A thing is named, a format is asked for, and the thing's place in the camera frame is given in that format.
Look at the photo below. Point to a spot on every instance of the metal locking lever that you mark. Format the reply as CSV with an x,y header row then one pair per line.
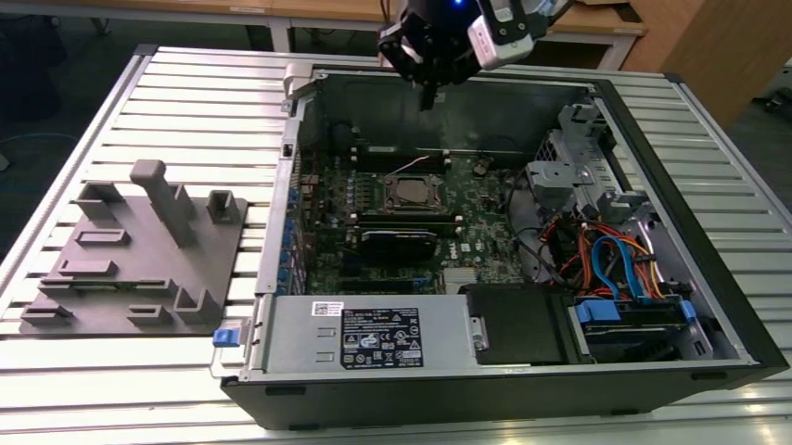
x,y
408,166

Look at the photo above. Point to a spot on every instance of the silver CPU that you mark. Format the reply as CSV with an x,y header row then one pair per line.
x,y
412,192

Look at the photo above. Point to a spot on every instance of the black RAM slot bank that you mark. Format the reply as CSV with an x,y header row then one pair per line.
x,y
408,222
370,158

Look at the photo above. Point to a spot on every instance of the CPU socket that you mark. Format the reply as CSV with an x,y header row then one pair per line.
x,y
387,209

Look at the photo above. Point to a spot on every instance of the blue expansion slot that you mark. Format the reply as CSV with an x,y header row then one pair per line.
x,y
423,279

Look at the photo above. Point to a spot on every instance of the black drive bay cover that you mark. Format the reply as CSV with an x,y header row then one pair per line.
x,y
519,324

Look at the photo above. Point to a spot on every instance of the grey case latch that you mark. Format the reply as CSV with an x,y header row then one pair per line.
x,y
296,76

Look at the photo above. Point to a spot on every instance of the white framed wooden desk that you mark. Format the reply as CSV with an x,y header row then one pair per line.
x,y
606,25
155,14

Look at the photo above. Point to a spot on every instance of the grey metal drive cage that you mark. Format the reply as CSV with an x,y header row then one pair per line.
x,y
550,178

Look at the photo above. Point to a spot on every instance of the green motherboard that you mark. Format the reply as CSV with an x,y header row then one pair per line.
x,y
494,232

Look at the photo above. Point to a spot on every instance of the graphics card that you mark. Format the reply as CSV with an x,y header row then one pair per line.
x,y
395,245

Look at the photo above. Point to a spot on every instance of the wooden cabinet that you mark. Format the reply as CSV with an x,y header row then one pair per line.
x,y
729,46

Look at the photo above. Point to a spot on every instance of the small silver heatsink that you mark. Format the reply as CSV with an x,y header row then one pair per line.
x,y
459,275

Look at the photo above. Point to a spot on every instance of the hard disk in blue carrier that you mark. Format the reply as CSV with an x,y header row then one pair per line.
x,y
594,311

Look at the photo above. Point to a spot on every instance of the grey parts rack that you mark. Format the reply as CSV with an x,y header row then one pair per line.
x,y
141,259

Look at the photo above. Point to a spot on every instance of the silver power supply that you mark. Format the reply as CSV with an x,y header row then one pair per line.
x,y
291,334

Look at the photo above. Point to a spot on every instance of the blue plastic latch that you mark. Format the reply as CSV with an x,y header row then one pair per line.
x,y
223,337

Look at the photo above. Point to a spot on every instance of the black PC case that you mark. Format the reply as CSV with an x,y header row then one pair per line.
x,y
432,403

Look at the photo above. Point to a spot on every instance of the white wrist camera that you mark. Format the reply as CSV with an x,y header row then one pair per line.
x,y
494,46

